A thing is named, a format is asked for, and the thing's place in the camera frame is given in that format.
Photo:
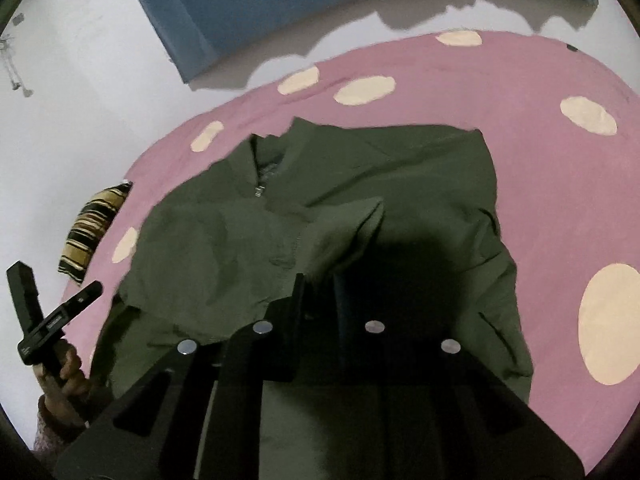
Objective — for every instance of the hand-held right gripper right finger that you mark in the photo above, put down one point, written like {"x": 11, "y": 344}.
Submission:
{"x": 343, "y": 320}

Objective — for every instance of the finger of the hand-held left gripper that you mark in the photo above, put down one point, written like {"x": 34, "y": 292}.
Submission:
{"x": 85, "y": 295}

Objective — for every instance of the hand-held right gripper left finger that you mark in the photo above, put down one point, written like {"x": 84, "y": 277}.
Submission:
{"x": 297, "y": 310}

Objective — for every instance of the dark green jacket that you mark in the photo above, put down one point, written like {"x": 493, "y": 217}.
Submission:
{"x": 225, "y": 220}

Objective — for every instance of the person's left forearm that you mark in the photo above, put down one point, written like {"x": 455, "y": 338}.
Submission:
{"x": 47, "y": 435}

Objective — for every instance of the person's left hand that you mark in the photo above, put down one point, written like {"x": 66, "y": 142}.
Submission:
{"x": 70, "y": 367}

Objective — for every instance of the yellow black striped cloth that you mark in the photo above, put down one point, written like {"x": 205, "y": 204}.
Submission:
{"x": 87, "y": 230}

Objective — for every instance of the pink polka-dot rug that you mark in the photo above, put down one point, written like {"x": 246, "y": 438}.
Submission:
{"x": 425, "y": 105}

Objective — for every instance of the small grey block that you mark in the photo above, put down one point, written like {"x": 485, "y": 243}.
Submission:
{"x": 18, "y": 18}

